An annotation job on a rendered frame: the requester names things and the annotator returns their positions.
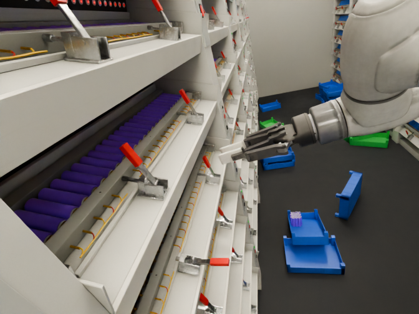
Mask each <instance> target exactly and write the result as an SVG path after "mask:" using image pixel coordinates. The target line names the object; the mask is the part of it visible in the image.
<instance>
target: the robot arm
mask: <svg viewBox="0 0 419 314"><path fill-rule="evenodd" d="M340 74H341V78H342V81H343V90H342V93H341V96H340V97H339V98H336V99H334V100H330V101H328V102H325V103H323V104H320V105H317V106H314V107H311V108H310V109H309V114H307V113H303V114H301V115H298V116H295V117H292V119H291V120H292V124H289V125H284V126H283V125H281V122H277V123H276V124H274V125H272V126H269V127H267V128H264V129H262V130H259V131H256V132H254V133H251V134H249V135H246V138H245V139H244V140H243V141H240V142H237V143H234V144H232V145H228V146H225V147H222V148H220V149H219V150H220V152H221V154H220V155H218V158H219V160H220V162H221V164H226V163H230V162H233V161H237V160H239V159H243V158H246V159H247V161H248V162H252V161H257V160H260V159H265V158H270V157H273V156H278V155H288V154H289V152H288V148H289V147H291V146H293V145H295V144H297V143H298V144H299V145H300V146H301V147H304V146H308V145H312V144H314V143H316V140H318V141H319V143H320V144H322V145H323V144H326V143H330V142H332V141H336V140H342V139H344V138H348V137H351V136H365V135H371V134H374V133H378V132H381V131H385V130H389V129H392V128H395V127H398V126H400V125H404V124H406V123H408V122H410V121H412V120H414V119H416V118H418V117H419V0H358V2H357V3H356V5H355V6H354V8H353V10H352V12H351V14H350V16H349V17H348V19H347V21H346V23H345V26H344V30H343V33H342V40H341V46H340Z"/></svg>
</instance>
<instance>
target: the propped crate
mask: <svg viewBox="0 0 419 314"><path fill-rule="evenodd" d="M290 213H291V211H290V210H287V214H288V220H289V227H290V232H291V237H292V244H293V245H329V234H328V232H327V231H326V230H325V227H324V225H323V223H322V221H321V219H320V217H319V214H318V210H317V209H314V212H301V216H302V225H301V227H299V226H298V227H296V226H295V227H293V226H292V225H291V220H290Z"/></svg>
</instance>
